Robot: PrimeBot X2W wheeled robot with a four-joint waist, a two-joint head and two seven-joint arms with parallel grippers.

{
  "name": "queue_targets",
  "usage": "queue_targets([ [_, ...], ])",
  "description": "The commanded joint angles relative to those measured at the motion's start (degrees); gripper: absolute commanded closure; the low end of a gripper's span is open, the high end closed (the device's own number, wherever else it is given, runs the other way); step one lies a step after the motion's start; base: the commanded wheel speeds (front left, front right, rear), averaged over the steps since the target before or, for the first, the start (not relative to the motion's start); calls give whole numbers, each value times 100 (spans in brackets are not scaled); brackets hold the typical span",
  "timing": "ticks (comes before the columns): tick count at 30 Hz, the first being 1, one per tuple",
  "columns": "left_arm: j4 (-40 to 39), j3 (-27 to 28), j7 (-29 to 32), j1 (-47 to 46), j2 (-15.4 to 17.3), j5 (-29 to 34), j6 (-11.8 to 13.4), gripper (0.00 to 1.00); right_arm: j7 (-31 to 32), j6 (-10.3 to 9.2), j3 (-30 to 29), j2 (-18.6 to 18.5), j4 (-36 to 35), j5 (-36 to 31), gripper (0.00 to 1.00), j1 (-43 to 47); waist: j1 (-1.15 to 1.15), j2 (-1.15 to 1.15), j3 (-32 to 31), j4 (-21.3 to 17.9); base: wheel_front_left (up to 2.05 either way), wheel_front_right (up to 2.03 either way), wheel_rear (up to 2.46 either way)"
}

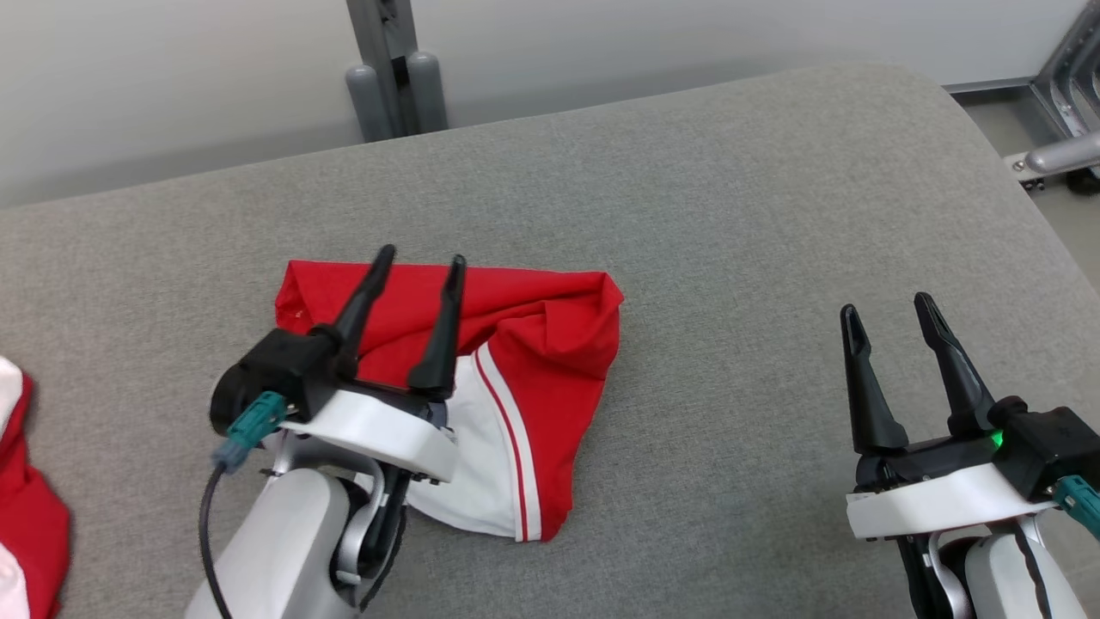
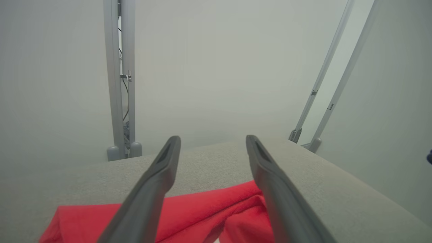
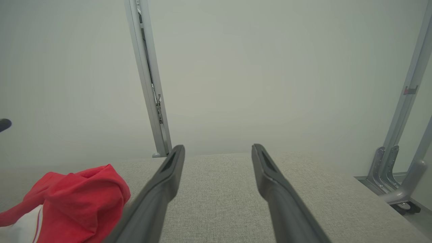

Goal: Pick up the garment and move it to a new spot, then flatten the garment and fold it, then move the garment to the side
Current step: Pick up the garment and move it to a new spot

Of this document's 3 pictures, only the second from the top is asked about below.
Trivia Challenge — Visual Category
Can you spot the red jersey with white sleeves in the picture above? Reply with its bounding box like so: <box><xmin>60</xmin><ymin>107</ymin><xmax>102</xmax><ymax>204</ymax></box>
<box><xmin>39</xmin><ymin>180</ymin><xmax>275</xmax><ymax>243</ymax></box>

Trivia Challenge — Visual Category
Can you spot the grey partition post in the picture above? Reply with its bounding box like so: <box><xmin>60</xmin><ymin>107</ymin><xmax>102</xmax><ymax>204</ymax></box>
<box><xmin>103</xmin><ymin>0</ymin><xmax>142</xmax><ymax>162</ymax></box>

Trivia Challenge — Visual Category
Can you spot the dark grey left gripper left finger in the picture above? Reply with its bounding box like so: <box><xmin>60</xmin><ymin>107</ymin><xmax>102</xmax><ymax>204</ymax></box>
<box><xmin>97</xmin><ymin>136</ymin><xmax>182</xmax><ymax>243</ymax></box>

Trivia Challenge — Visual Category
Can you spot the grey metal bar with rounded foot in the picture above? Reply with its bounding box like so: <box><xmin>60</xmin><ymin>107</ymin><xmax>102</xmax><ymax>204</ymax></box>
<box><xmin>302</xmin><ymin>0</ymin><xmax>385</xmax><ymax>154</ymax></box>

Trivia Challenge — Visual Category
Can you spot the grey metal bar with bracket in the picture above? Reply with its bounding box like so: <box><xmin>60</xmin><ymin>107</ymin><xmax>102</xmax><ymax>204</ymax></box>
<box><xmin>289</xmin><ymin>0</ymin><xmax>355</xmax><ymax>144</ymax></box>

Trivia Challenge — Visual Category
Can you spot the thin black cable inside post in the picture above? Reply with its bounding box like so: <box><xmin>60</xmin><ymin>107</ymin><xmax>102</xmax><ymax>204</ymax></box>
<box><xmin>118</xmin><ymin>27</ymin><xmax>130</xmax><ymax>122</ymax></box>

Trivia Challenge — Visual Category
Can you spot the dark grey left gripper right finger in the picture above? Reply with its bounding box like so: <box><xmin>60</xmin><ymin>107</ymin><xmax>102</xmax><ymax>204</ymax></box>
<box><xmin>246</xmin><ymin>135</ymin><xmax>338</xmax><ymax>243</ymax></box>

